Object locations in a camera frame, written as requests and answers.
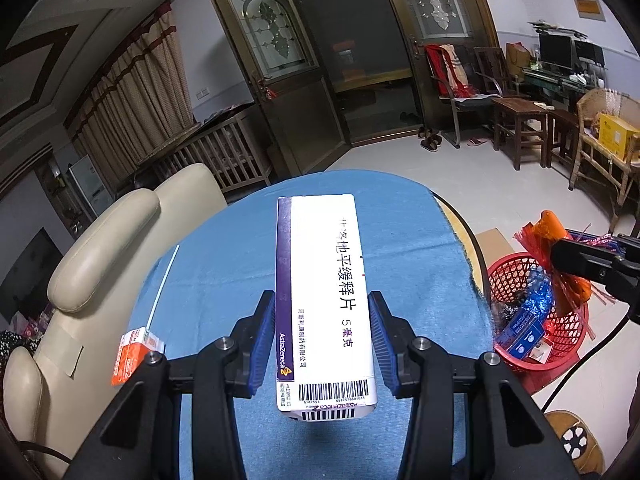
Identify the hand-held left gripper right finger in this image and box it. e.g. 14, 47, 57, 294
367, 291, 581, 480

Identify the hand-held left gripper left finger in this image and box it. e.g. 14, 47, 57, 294
62, 290, 277, 480

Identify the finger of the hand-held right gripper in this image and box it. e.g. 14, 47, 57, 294
550, 237, 626, 281

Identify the orange plastic wrapper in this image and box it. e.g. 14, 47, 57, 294
515, 210, 618, 341

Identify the blue plastic bag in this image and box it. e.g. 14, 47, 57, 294
522, 265, 553, 316

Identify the red plastic mesh basket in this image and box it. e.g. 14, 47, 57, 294
486, 252, 590, 372

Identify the white purple medicine box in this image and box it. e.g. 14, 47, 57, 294
276, 193, 379, 423

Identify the blue toothpaste box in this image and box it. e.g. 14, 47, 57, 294
495, 305, 546, 361

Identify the flat brown cardboard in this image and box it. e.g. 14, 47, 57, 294
475, 227, 521, 281

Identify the blue table cloth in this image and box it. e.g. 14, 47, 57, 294
129, 170, 493, 480

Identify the thin white stick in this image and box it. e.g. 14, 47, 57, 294
147, 245, 181, 331

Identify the yellow cardboard box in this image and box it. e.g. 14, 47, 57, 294
597, 112, 640, 161

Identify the orange white carton box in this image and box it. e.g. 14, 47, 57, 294
111, 326, 167, 387

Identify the dark wooden stool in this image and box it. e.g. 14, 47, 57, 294
545, 108, 581, 168
491, 97, 549, 171

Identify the wicker chair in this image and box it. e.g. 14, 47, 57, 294
570, 87, 640, 231

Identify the cream leather sofa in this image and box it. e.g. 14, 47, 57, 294
0, 162, 228, 480

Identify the brown patterned round cushion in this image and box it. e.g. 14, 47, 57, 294
542, 410, 606, 476

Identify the glass computer desk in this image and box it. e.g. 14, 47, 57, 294
522, 65, 608, 111

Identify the pair of brown shoes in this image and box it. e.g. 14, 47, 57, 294
417, 127, 443, 152

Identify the wooden baby crib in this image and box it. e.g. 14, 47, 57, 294
135, 102, 273, 196

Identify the translucent tape patch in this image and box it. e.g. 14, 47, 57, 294
37, 317, 84, 378

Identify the black computer monitor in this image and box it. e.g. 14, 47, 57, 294
537, 32, 576, 72
572, 40, 606, 68

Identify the brown paper bag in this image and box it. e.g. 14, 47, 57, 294
506, 42, 532, 81

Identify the dark wooden chair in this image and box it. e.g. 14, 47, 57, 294
472, 46, 531, 98

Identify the red white garment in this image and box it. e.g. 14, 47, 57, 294
425, 44, 473, 98

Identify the white standing air conditioner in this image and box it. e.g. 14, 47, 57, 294
67, 155, 115, 218

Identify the black television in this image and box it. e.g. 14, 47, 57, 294
0, 227, 65, 323

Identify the dark floral cloth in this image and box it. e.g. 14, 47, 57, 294
0, 330, 43, 391

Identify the wooden display shelf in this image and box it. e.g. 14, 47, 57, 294
35, 155, 81, 236

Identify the beige curtain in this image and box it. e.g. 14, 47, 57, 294
65, 2, 196, 181

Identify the black cable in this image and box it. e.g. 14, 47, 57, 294
17, 440, 73, 463
542, 310, 637, 411

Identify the metal frame chair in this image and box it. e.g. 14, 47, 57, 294
425, 44, 506, 148

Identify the orange wall sign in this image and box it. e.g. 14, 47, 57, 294
571, 0, 608, 22

